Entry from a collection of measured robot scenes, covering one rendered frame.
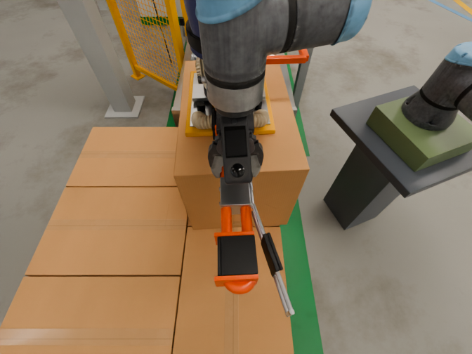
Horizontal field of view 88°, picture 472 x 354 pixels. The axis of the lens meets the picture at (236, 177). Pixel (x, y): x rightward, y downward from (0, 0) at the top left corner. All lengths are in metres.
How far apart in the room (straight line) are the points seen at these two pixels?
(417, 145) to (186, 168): 0.85
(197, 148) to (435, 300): 1.58
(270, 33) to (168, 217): 0.92
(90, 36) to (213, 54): 1.88
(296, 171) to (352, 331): 1.09
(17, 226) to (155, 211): 1.23
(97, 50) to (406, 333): 2.61
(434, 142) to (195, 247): 1.00
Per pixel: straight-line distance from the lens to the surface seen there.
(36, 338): 1.19
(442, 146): 1.20
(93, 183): 1.35
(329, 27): 0.38
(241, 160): 0.40
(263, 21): 0.33
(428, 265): 1.96
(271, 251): 0.45
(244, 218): 0.49
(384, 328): 1.72
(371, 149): 1.17
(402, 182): 1.12
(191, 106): 0.89
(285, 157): 0.76
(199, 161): 0.75
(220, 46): 0.33
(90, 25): 2.15
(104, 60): 2.26
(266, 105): 0.88
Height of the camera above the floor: 1.53
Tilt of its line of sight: 56 degrees down
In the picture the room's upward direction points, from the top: straight up
